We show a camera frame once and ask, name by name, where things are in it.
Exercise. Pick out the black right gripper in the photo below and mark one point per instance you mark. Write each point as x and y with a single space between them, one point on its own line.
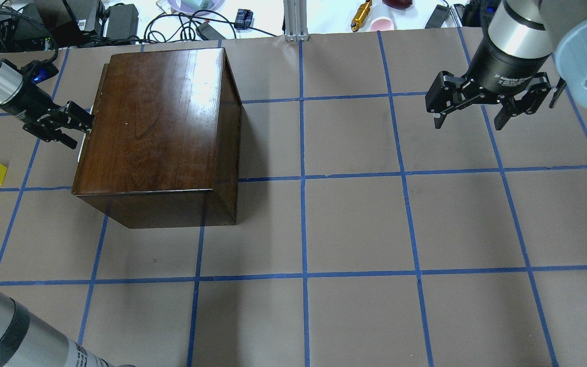
503 69

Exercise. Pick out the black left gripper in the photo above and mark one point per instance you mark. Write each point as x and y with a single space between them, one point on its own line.
22 101

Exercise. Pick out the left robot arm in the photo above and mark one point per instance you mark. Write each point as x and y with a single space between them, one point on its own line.
25 339

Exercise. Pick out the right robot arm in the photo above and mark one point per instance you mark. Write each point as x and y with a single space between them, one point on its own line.
558 29

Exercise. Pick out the dark wooden drawer cabinet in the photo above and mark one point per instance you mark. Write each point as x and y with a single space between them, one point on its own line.
164 146

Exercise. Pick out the black power adapter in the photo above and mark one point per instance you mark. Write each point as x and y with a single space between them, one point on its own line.
122 21

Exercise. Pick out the pink cup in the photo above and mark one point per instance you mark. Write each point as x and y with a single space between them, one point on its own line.
382 23

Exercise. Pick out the gold metal cylinder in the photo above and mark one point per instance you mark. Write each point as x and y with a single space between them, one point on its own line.
360 16

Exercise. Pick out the aluminium frame post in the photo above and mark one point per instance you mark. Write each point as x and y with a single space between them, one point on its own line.
295 20

